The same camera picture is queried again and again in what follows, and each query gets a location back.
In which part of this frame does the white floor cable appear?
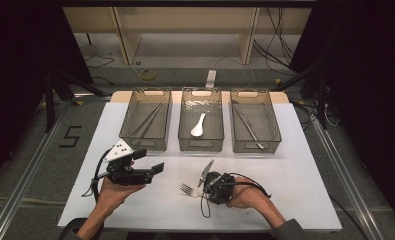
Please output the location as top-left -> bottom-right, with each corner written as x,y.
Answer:
213,54 -> 257,91

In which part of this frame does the metal fork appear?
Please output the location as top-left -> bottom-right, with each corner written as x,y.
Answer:
179,182 -> 204,198

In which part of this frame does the metal table knife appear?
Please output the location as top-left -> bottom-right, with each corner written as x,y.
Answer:
232,103 -> 266,150

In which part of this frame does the white spoon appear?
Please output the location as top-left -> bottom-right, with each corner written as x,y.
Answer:
190,112 -> 207,138

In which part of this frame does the yellow cable coil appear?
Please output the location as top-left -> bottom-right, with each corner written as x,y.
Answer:
139,68 -> 158,82

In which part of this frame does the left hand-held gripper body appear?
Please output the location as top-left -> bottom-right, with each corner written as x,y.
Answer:
103,139 -> 154,187

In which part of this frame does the black metal stand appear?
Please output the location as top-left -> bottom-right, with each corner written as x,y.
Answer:
271,63 -> 329,131
43,68 -> 108,134

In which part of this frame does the left hand-held gripper cable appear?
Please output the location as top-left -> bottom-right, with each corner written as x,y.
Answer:
81,149 -> 111,203

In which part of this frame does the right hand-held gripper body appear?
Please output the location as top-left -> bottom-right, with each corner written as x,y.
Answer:
197,159 -> 237,206

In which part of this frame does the black hanging cable bundle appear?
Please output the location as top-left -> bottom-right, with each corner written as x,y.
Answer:
253,7 -> 298,76

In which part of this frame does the metal floor rail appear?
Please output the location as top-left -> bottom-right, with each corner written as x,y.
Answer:
0,99 -> 69,240
309,116 -> 383,240

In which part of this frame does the black curtain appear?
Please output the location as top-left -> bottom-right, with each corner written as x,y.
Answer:
0,0 -> 94,188
289,0 -> 395,231

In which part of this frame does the right hand-held gripper cable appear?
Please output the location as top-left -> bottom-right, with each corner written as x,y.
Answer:
199,172 -> 272,219

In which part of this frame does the transparent grey plastic bin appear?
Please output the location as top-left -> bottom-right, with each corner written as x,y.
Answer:
177,86 -> 225,153
118,87 -> 173,152
229,88 -> 283,154

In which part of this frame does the person's right hand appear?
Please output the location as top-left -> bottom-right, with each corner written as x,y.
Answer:
226,176 -> 269,212

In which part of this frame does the person's left hand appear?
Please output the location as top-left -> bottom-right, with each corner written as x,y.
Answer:
96,159 -> 147,214

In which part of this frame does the white table cover board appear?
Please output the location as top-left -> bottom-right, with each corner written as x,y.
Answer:
57,101 -> 343,233

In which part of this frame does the metal chopstick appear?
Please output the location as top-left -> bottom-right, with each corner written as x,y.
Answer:
129,102 -> 163,138
139,104 -> 164,139

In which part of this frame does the thin black floor cable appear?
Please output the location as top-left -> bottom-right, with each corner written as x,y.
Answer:
84,53 -> 115,69

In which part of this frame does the white power strip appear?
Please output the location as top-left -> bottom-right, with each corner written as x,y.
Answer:
205,69 -> 217,89

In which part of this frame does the black frame bar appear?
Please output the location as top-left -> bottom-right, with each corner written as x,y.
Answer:
59,0 -> 318,8

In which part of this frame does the light wooden shelf unit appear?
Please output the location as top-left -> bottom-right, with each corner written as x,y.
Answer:
62,6 -> 313,66

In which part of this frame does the hand-held gripper cable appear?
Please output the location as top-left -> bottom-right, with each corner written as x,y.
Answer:
81,149 -> 111,203
199,172 -> 272,219

